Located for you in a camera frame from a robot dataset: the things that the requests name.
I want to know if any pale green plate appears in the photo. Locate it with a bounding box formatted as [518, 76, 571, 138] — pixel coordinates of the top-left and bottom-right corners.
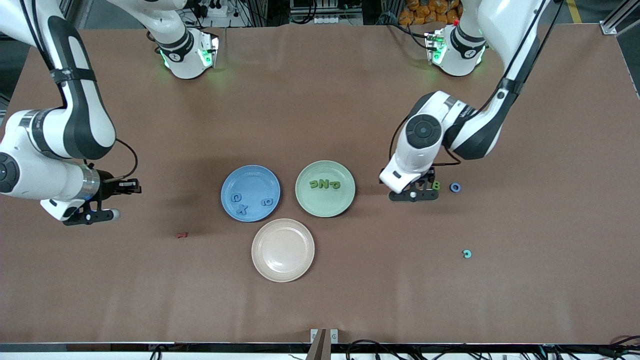
[295, 160, 356, 218]

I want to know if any beige plate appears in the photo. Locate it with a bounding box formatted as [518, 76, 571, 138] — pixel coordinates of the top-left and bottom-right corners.
[251, 218, 316, 283]

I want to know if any brown table cover mat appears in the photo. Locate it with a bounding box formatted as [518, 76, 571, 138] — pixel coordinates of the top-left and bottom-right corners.
[0, 22, 640, 346]

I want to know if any brown camera mount pole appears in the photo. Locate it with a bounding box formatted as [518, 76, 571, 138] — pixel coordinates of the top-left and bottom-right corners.
[306, 329, 332, 360]

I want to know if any metal mounting bracket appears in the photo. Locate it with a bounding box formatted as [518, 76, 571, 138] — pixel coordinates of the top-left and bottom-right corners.
[310, 328, 339, 344]

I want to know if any black table edge rail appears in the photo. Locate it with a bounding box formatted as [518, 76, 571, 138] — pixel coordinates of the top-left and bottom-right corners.
[0, 342, 640, 354]

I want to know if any aluminium profile frame post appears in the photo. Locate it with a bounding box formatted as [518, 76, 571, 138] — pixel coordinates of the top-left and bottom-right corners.
[600, 0, 640, 37]

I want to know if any pile of orange objects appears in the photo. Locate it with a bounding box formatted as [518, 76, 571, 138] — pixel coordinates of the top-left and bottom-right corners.
[398, 0, 463, 26]

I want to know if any blue plate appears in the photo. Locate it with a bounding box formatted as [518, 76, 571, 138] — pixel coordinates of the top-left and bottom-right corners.
[220, 165, 282, 223]

